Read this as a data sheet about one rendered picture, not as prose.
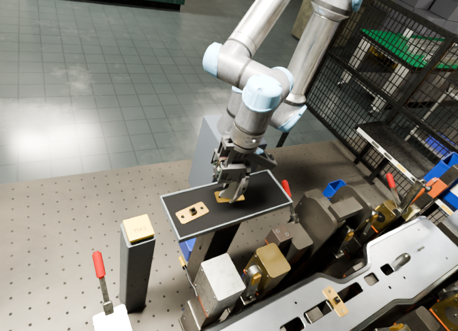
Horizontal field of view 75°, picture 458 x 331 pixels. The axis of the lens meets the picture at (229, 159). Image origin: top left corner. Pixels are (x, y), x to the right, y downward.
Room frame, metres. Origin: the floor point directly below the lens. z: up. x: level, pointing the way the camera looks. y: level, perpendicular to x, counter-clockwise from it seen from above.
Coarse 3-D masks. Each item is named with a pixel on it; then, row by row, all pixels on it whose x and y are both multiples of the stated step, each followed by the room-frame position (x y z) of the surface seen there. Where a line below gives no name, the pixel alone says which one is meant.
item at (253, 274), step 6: (252, 270) 0.41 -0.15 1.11; (258, 270) 0.41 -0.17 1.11; (246, 276) 0.40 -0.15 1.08; (252, 276) 0.40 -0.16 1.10; (258, 276) 0.40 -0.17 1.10; (246, 282) 0.40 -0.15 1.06; (252, 282) 0.39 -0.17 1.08; (258, 282) 0.40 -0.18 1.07; (246, 288) 0.39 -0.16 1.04; (252, 288) 0.40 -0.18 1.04; (246, 294) 0.38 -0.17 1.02; (252, 294) 0.40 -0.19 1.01
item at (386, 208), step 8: (392, 200) 0.94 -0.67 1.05; (376, 208) 0.93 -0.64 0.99; (384, 208) 0.89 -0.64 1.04; (392, 208) 0.89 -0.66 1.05; (384, 216) 0.88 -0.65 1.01; (392, 216) 0.86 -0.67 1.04; (376, 224) 0.88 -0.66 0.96; (384, 224) 0.86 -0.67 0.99; (368, 232) 0.88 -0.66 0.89; (376, 232) 0.88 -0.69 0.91; (352, 240) 0.89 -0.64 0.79; (360, 240) 0.88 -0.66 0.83; (368, 240) 0.89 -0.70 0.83; (352, 248) 0.88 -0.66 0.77; (360, 248) 0.87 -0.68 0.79; (352, 256) 0.87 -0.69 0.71
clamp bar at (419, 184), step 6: (414, 180) 0.91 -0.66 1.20; (420, 180) 0.89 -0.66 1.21; (426, 180) 0.91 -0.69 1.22; (414, 186) 0.89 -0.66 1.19; (420, 186) 0.88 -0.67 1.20; (426, 186) 0.88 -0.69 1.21; (408, 192) 0.89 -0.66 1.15; (414, 192) 0.88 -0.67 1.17; (426, 192) 0.87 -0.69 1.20; (408, 198) 0.88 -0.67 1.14; (414, 198) 0.89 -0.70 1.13; (402, 204) 0.88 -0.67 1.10; (408, 204) 0.89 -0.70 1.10; (402, 210) 0.87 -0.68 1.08
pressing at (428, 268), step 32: (416, 224) 0.91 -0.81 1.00; (384, 256) 0.69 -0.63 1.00; (416, 256) 0.74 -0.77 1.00; (448, 256) 0.80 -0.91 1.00; (288, 288) 0.45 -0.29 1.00; (320, 288) 0.49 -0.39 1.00; (384, 288) 0.57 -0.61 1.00; (416, 288) 0.61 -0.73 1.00; (224, 320) 0.31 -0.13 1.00; (256, 320) 0.34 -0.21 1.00; (288, 320) 0.37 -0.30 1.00; (320, 320) 0.40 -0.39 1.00; (352, 320) 0.43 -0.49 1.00
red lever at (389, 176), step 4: (388, 176) 0.96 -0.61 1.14; (392, 176) 0.96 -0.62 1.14; (388, 180) 0.95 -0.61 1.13; (392, 180) 0.95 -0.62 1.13; (388, 184) 0.95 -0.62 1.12; (392, 184) 0.94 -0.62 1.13; (392, 188) 0.93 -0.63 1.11; (392, 192) 0.93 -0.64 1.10; (396, 192) 0.93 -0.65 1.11; (396, 196) 0.91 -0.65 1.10; (396, 200) 0.90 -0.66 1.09; (396, 204) 0.90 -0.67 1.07
